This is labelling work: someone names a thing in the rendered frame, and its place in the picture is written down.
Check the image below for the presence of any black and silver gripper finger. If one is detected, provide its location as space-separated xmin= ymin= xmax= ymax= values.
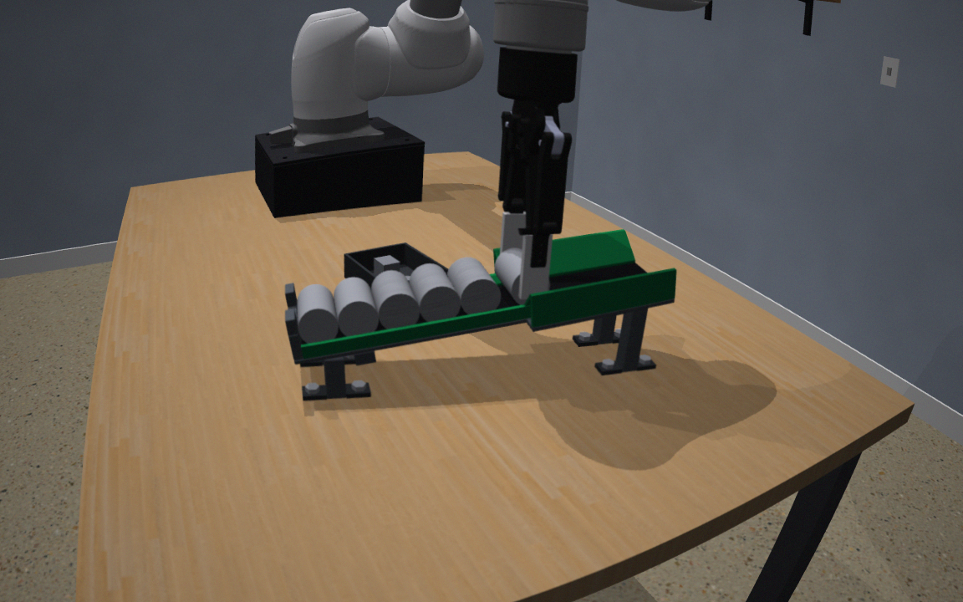
xmin=517 ymin=116 xmax=572 ymax=299
xmin=498 ymin=111 xmax=526 ymax=254

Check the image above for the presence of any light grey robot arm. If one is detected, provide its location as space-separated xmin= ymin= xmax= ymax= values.
xmin=268 ymin=0 xmax=589 ymax=153

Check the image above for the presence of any grey cylinder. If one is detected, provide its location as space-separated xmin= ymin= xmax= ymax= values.
xmin=334 ymin=277 xmax=379 ymax=337
xmin=494 ymin=248 xmax=527 ymax=305
xmin=409 ymin=263 xmax=461 ymax=322
xmin=297 ymin=284 xmax=339 ymax=344
xmin=447 ymin=257 xmax=501 ymax=314
xmin=371 ymin=270 xmax=420 ymax=329

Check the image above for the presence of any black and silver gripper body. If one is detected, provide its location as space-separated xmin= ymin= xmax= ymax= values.
xmin=497 ymin=47 xmax=578 ymax=154

